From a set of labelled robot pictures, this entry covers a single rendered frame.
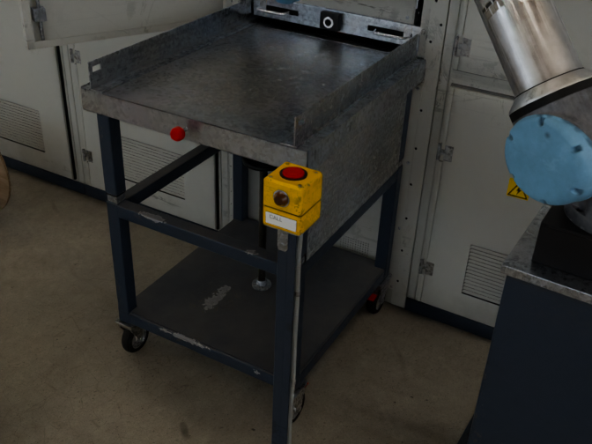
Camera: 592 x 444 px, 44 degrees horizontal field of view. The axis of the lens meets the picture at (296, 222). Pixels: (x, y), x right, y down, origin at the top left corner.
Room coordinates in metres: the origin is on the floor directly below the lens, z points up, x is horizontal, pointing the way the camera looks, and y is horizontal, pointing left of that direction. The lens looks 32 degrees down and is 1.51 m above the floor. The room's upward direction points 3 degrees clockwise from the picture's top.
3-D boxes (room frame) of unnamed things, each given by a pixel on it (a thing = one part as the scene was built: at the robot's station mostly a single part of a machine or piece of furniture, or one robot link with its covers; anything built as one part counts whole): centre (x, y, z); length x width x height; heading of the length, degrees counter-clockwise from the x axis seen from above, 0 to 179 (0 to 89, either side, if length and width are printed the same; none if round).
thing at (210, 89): (1.80, 0.10, 0.82); 0.68 x 0.62 x 0.06; 152
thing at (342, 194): (1.80, 0.10, 0.46); 0.64 x 0.58 x 0.66; 152
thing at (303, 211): (1.16, 0.01, 0.85); 0.08 x 0.08 x 0.10; 62
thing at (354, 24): (2.15, -0.09, 0.89); 0.54 x 0.05 x 0.06; 62
